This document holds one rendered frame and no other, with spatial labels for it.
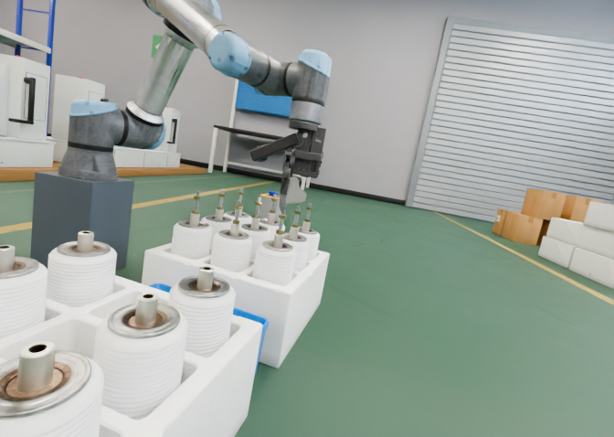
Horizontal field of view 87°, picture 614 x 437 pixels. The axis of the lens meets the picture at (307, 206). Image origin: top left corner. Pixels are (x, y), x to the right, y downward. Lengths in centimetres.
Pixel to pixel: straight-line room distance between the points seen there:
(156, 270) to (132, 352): 49
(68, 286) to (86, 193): 48
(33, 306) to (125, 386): 22
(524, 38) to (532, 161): 190
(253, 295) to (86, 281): 32
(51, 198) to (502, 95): 595
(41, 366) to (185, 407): 16
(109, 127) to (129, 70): 614
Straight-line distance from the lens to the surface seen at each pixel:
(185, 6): 86
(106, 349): 42
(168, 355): 42
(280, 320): 75
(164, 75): 112
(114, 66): 745
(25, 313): 59
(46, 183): 117
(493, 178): 612
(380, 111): 585
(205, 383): 46
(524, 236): 422
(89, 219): 109
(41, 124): 308
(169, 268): 86
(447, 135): 589
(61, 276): 64
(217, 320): 50
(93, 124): 112
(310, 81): 73
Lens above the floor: 47
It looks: 8 degrees down
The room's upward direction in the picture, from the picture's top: 10 degrees clockwise
